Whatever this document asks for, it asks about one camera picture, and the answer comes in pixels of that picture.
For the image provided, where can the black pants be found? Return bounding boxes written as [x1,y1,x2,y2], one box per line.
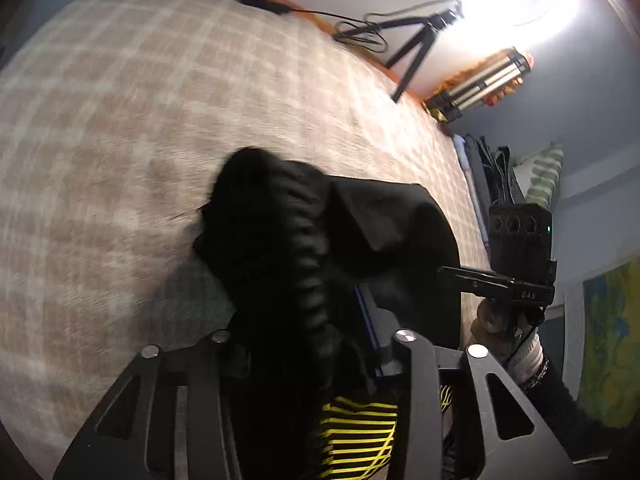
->
[194,148,461,479]

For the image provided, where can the right forearm black sleeve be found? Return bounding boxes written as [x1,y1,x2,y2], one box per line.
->
[522,354,639,471]

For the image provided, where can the gloved right hand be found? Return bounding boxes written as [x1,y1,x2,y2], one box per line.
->
[471,298,544,385]

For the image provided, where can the green striped pillow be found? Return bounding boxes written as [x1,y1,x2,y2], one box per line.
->
[513,143,564,211]

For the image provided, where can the stack of folded dark clothes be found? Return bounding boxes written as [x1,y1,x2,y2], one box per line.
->
[452,134,524,252]

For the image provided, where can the black yellow striped shirt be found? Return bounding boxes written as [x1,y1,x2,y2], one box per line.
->
[314,383,457,480]

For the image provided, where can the metal rack with orange items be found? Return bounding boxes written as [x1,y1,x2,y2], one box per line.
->
[423,48,535,124]

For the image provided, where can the yellow green painting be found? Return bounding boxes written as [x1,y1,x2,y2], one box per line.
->
[578,258,640,428]

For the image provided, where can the bright studio light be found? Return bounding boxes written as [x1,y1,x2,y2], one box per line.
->
[451,0,582,58]

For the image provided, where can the beige checkered bed cover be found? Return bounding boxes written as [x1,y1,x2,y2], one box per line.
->
[1,0,487,478]

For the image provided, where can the black camera tripod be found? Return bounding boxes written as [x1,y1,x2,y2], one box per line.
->
[333,8,462,103]

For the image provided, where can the black cable with inline box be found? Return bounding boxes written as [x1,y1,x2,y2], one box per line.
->
[130,0,464,56]

